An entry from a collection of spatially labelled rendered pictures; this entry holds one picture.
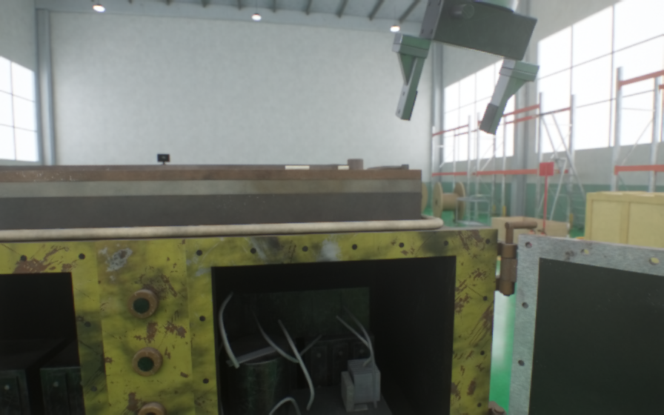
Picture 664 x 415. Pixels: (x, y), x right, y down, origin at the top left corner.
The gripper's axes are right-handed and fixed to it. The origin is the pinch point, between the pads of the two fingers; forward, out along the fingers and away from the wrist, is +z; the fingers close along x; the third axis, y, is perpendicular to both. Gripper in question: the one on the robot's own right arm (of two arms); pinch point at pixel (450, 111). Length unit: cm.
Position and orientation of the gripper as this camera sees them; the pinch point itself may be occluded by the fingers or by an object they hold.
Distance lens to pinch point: 51.7
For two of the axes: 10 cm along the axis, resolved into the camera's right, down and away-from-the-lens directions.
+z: -1.8, 8.8, 4.5
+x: 9.8, 0.9, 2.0
